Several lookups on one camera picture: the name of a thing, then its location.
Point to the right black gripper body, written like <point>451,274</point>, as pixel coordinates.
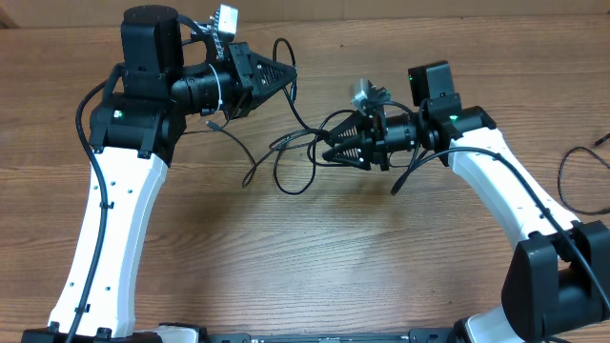
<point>376,141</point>

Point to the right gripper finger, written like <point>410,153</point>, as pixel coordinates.
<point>346,129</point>
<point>352,156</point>

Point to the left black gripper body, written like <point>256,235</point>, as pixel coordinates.
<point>235,58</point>

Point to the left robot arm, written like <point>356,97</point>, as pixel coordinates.
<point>173,67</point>

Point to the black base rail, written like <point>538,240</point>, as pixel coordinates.
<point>329,338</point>

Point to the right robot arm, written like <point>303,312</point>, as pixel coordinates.
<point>558,278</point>

